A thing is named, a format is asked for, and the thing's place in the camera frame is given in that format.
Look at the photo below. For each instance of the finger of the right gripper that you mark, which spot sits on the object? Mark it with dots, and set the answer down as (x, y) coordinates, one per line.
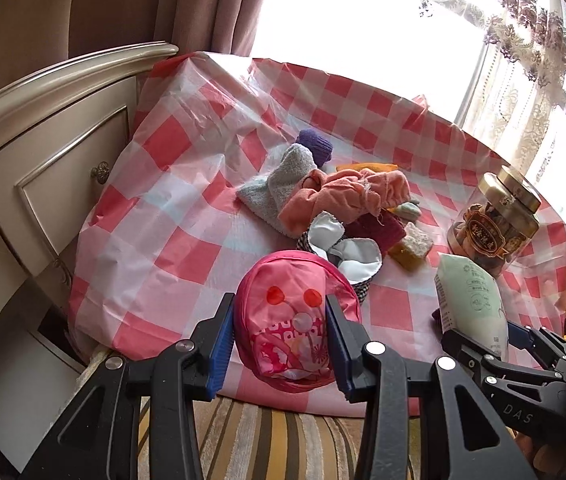
(478, 361)
(546, 347)

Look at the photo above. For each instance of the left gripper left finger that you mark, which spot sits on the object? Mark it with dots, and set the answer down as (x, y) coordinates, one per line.
(96, 436)

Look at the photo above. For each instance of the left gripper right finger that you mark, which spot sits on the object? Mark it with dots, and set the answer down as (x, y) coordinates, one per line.
(462, 436)

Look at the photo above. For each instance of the pale green wipes pack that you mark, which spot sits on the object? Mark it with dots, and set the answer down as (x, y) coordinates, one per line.
(470, 302)

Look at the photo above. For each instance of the black white houndstooth hat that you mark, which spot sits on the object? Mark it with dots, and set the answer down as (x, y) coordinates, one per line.
(359, 259)

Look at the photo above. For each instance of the pink cartoon mini backpack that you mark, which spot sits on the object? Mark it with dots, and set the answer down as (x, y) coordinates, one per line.
(279, 319)

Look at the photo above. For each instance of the salmon pink cloth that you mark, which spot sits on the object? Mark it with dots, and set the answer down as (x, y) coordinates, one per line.
(347, 195)

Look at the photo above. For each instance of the orange mesh pouch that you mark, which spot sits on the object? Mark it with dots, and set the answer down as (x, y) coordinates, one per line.
(372, 166)

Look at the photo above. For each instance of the purple knit hat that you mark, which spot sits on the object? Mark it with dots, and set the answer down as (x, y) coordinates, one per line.
(320, 148)

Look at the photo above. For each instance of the magenta knit sock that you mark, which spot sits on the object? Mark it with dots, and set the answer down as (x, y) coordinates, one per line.
(385, 229)

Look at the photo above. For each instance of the grey pig plush sock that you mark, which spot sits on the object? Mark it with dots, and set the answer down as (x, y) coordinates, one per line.
(408, 212)

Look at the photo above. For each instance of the gold lidded snack jar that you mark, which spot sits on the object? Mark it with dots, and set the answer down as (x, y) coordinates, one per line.
(498, 221)

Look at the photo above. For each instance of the red white checkered tablecloth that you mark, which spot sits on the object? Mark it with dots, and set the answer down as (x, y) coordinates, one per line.
(168, 236)

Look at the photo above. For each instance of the cream wooden cabinet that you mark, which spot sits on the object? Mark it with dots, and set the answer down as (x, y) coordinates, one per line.
(61, 130)

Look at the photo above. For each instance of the lace sheer curtain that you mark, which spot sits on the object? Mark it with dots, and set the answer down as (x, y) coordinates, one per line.
(497, 68)

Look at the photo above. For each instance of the pink patterned curtain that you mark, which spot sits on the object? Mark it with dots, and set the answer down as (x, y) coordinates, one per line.
(223, 26)

